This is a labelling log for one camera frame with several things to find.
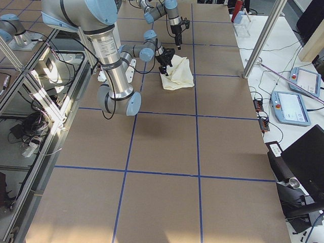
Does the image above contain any cream long-sleeve cat shirt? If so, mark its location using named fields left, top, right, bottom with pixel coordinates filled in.
left=160, top=55, right=194, bottom=91

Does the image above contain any far teach pendant tablet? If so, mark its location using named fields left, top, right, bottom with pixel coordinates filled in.
left=289, top=67, right=321, bottom=97

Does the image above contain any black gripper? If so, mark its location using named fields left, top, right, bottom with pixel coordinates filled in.
left=171, top=24, right=182, bottom=50
left=155, top=54, right=172, bottom=76

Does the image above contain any red cylindrical bottle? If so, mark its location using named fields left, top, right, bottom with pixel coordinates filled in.
left=233, top=0, right=244, bottom=16

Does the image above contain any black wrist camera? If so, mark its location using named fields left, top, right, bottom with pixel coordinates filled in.
left=164, top=48, right=175, bottom=62
left=180, top=17, right=190, bottom=29

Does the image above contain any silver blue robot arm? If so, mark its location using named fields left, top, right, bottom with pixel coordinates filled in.
left=42, top=1, right=175, bottom=116
left=135, top=0, right=190, bottom=50

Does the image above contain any black laptop monitor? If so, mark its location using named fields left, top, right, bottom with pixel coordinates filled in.
left=281, top=125, right=323, bottom=201

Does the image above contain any aluminium frame post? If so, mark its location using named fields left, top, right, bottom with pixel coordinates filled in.
left=242, top=0, right=287, bottom=79

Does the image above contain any near teach pendant tablet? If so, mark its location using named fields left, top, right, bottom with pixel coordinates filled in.
left=271, top=91, right=311, bottom=127

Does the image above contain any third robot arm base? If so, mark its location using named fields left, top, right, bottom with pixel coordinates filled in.
left=1, top=14, right=43, bottom=51

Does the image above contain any teach pendant tablet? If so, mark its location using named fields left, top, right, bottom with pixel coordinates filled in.
left=271, top=91, right=311, bottom=127
left=289, top=67, right=321, bottom=97

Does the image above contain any pink reach grabber stick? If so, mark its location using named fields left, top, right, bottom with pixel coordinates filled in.
left=256, top=61, right=324, bottom=104

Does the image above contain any blue plastic cup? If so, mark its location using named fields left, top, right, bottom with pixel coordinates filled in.
left=233, top=11, right=245, bottom=24

